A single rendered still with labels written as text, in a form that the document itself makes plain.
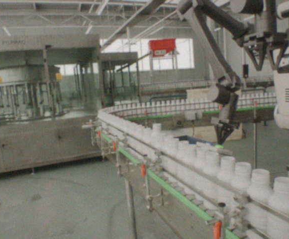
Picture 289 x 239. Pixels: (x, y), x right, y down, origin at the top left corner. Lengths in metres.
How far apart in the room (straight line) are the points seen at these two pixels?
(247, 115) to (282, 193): 2.67
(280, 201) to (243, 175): 0.11
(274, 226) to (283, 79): 0.79
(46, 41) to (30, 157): 1.99
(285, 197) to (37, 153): 4.18
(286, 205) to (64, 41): 4.18
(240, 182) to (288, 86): 0.69
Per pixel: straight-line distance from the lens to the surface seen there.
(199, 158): 0.76
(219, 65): 1.00
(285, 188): 0.55
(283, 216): 0.55
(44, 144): 4.44
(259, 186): 0.59
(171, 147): 0.90
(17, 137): 4.44
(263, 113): 3.29
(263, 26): 0.73
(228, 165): 0.67
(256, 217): 0.61
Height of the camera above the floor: 1.38
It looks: 8 degrees down
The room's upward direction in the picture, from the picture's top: 5 degrees counter-clockwise
